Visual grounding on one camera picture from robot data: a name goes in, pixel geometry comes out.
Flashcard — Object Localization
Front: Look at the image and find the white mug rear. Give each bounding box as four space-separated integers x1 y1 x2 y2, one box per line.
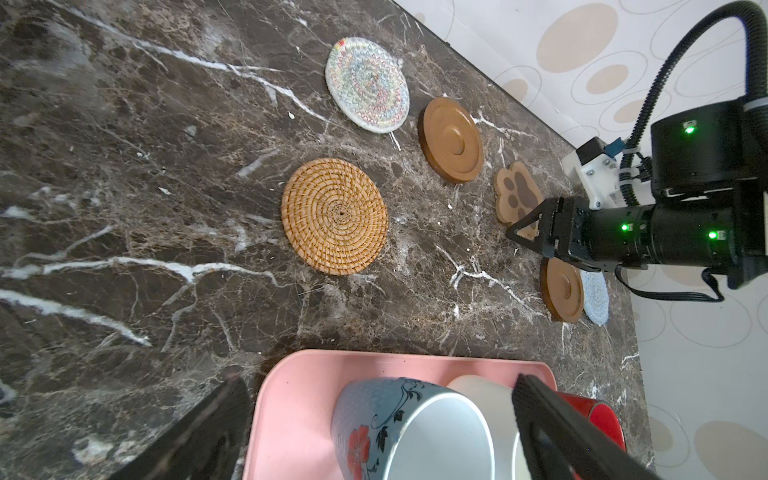
447 375 532 480

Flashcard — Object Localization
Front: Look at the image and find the pink rectangular tray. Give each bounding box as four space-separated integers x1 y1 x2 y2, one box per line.
243 349 557 479

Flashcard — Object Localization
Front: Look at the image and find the grey woven round coaster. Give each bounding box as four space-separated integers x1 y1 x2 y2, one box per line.
580 270 609 326

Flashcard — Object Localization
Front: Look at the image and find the multicolour woven round coaster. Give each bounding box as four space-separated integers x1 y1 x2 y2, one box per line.
325 37 410 134

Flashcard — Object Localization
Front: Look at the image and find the brown wooden coaster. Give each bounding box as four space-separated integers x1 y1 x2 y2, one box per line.
540 258 585 323
417 97 484 184

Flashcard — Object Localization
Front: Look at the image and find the blue floral mug white inside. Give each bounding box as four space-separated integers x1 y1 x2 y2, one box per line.
330 377 496 479

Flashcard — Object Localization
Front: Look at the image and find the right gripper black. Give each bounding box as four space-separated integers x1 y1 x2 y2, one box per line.
505 197 654 271

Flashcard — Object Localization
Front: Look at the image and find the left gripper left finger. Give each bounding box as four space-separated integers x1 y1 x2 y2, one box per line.
111 375 252 479

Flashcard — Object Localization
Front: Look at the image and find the brown paw shaped coaster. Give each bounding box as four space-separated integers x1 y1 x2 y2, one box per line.
493 162 544 226

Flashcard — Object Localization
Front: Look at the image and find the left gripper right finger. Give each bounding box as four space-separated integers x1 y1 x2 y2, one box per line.
512 374 657 480

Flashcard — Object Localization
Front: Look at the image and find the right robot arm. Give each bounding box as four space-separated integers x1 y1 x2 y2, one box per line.
506 1 767 303

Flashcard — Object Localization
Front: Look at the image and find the woven rattan round coaster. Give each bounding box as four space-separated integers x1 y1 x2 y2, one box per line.
281 158 389 276

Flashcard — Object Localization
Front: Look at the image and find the dark red mug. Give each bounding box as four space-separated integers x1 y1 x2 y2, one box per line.
559 392 626 451

